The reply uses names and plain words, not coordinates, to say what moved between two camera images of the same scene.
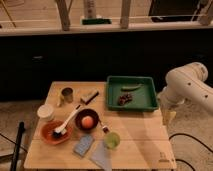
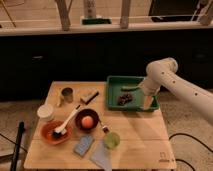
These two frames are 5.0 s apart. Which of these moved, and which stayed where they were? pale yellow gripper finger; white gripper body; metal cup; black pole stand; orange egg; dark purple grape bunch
Moved: white gripper body; pale yellow gripper finger
Stayed: black pole stand; orange egg; dark purple grape bunch; metal cup
